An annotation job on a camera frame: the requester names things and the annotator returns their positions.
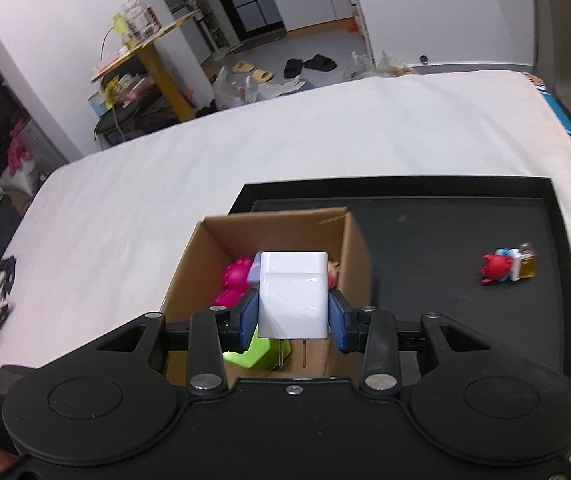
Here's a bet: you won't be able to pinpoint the light blue box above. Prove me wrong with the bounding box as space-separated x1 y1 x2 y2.
88 92 112 119

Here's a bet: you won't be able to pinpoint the glass jars on table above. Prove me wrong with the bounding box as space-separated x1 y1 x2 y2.
123 0 162 37

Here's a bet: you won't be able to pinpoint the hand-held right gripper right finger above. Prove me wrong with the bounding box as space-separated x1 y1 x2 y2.
329 290 493 393

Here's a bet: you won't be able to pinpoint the pink item in bag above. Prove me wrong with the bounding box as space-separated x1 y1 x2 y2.
6 135 35 177

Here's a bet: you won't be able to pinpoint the green toy bin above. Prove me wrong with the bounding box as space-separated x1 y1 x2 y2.
222 332 292 373

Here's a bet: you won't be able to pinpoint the brown cardboard box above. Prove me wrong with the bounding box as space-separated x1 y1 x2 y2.
158 206 372 386

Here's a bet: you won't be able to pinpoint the pink figurine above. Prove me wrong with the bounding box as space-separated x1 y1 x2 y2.
214 256 256 311

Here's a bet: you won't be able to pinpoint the yellow table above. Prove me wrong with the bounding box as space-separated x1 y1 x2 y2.
90 9 202 122

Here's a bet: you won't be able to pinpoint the yellow green bottle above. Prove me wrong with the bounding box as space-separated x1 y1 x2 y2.
112 14 132 44

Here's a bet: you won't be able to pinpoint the white shelf unit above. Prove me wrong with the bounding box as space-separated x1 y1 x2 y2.
340 0 377 68

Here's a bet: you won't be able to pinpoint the red crab figurine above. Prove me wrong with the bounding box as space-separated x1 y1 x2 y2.
480 247 516 287

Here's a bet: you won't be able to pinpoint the small yellow liquid bottle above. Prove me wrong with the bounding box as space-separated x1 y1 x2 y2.
513 242 537 281

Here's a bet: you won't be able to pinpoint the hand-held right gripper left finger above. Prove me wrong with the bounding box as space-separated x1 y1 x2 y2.
96 287 261 393

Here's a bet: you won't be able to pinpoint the black tray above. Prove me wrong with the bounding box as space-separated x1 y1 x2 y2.
228 176 571 385

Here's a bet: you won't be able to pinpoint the white plastic bag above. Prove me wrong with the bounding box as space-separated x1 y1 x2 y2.
213 65 307 109

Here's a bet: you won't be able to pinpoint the clear plastic bag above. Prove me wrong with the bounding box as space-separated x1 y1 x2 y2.
344 50 417 80

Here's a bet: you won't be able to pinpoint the white charger plug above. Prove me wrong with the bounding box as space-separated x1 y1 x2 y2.
257 250 330 368

